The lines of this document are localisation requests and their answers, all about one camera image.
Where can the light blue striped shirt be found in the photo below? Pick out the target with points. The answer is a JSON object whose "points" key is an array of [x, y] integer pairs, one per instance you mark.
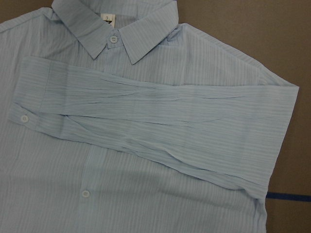
{"points": [[116, 118]]}

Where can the blue tape line crosswise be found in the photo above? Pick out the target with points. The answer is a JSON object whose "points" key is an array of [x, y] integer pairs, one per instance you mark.
{"points": [[292, 197]]}

